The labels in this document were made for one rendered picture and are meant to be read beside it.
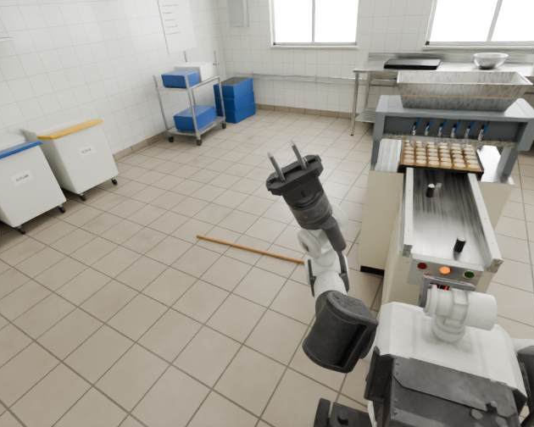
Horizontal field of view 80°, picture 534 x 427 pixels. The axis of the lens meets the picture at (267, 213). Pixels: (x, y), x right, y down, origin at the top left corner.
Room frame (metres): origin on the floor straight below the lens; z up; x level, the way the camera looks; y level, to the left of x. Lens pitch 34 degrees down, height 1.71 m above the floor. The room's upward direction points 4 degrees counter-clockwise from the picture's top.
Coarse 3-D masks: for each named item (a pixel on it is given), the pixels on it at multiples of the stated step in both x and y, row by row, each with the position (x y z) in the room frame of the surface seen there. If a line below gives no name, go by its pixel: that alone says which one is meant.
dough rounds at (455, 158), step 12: (408, 144) 1.78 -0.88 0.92; (420, 144) 1.77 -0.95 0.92; (432, 144) 1.76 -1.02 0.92; (444, 144) 1.74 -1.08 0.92; (456, 144) 1.73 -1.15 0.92; (408, 156) 1.62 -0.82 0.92; (420, 156) 1.61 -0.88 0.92; (432, 156) 1.60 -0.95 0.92; (444, 156) 1.59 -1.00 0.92; (456, 156) 1.58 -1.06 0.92; (468, 156) 1.56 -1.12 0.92; (444, 168) 1.48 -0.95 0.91; (456, 168) 1.46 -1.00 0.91; (468, 168) 1.45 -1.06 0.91; (480, 168) 1.46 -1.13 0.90
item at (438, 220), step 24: (432, 192) 1.31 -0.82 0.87; (456, 192) 1.34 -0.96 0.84; (432, 216) 1.15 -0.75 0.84; (456, 216) 1.14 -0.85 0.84; (432, 240) 0.99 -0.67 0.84; (456, 240) 0.93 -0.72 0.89; (408, 264) 0.93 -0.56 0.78; (480, 264) 0.83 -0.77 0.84; (384, 288) 1.26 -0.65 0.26; (408, 288) 0.92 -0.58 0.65; (480, 288) 0.82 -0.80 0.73
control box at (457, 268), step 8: (416, 256) 0.91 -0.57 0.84; (424, 256) 0.90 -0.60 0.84; (416, 264) 0.89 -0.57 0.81; (432, 264) 0.87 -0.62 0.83; (440, 264) 0.86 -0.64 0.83; (448, 264) 0.85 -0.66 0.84; (456, 264) 0.85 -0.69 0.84; (464, 264) 0.84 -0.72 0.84; (472, 264) 0.84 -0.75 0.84; (408, 272) 0.91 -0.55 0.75; (416, 272) 0.89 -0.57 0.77; (424, 272) 0.88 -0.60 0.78; (432, 272) 0.86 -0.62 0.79; (440, 272) 0.85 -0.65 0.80; (456, 272) 0.83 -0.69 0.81; (464, 272) 0.82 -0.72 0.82; (472, 272) 0.81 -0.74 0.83; (480, 272) 0.80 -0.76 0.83; (408, 280) 0.89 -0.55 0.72; (416, 280) 0.88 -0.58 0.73; (464, 280) 0.82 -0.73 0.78; (472, 280) 0.81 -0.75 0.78; (440, 288) 0.85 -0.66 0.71; (448, 288) 0.83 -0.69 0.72
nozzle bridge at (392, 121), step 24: (384, 96) 1.92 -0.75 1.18; (384, 120) 1.63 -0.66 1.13; (408, 120) 1.67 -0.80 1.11; (432, 120) 1.62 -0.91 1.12; (456, 120) 1.58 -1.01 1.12; (480, 120) 1.53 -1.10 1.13; (504, 120) 1.42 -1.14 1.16; (528, 120) 1.39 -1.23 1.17; (480, 144) 1.48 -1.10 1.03; (504, 144) 1.44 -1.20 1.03; (528, 144) 1.37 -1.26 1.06; (504, 168) 1.48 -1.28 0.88
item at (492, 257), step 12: (468, 180) 1.38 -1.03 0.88; (468, 192) 1.31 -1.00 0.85; (480, 192) 1.23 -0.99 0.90; (480, 204) 1.13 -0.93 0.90; (480, 216) 1.05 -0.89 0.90; (480, 228) 1.01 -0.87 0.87; (480, 240) 0.96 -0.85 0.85; (492, 240) 0.90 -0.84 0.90; (492, 252) 0.83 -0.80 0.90; (492, 264) 0.80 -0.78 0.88
